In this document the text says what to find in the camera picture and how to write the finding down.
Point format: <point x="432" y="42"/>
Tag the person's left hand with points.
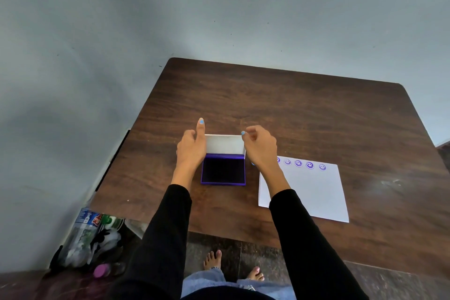
<point x="190" y="152"/>

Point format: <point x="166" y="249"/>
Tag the person's right hand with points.
<point x="262" y="150"/>

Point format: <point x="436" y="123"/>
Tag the purple ink stamp pad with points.
<point x="223" y="169"/>

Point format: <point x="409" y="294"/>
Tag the white paper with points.
<point x="313" y="194"/>

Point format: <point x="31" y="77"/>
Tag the person's left forearm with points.
<point x="158" y="240"/>

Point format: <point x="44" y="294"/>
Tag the person's right forearm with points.
<point x="313" y="247"/>

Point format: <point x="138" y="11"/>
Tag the person's left foot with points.
<point x="212" y="260"/>

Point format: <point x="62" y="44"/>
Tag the person's foot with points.
<point x="212" y="260"/>
<point x="255" y="274"/>

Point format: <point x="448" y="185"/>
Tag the person's right foot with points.
<point x="255" y="274"/>

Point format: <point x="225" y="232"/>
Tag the person's blue jeans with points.
<point x="207" y="280"/>

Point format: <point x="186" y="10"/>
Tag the clear plastic food container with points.
<point x="135" y="227"/>

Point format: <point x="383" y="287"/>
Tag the white bottle green cap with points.
<point x="112" y="221"/>

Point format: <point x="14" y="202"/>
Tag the crumpled white plastic bag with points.
<point x="107" y="243"/>

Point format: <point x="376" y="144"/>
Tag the clear plastic bottle blue label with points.
<point x="79" y="236"/>

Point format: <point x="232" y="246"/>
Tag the bottle with pink cap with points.
<point x="102" y="270"/>

